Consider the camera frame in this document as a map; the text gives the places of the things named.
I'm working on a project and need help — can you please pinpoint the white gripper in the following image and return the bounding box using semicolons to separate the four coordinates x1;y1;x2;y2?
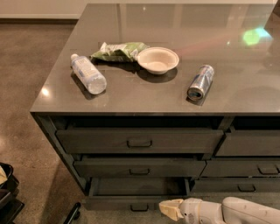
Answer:
159;198;226;224

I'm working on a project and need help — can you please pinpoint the grey drawer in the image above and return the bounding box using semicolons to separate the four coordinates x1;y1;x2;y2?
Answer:
82;177;190;212
56;128;223;154
201;159;280;178
216;128;280;157
190;178;280;193
73;157;206;178

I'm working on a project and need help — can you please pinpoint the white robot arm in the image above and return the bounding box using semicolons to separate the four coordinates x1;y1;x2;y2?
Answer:
159;197;280;224

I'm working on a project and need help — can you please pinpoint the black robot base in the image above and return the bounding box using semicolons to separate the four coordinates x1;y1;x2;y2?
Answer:
0;163;25;224

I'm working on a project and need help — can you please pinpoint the grey drawer cabinet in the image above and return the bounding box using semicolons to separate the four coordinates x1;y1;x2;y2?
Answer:
30;3;280;196

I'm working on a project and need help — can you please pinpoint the black caster wheel leg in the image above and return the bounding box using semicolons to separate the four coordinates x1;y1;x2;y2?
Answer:
63;202;81;224

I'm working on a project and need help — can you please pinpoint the silver blue soda can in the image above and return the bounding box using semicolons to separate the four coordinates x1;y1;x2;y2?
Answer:
187;65;214;102

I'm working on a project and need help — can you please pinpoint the clear plastic water bottle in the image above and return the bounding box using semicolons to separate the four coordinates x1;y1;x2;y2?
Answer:
71;54;107;95

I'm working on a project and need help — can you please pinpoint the white paper bowl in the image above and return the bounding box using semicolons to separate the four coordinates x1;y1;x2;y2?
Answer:
136;47;179;74

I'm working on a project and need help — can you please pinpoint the green chip bag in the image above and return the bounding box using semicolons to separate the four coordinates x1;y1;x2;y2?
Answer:
90;42;149;62

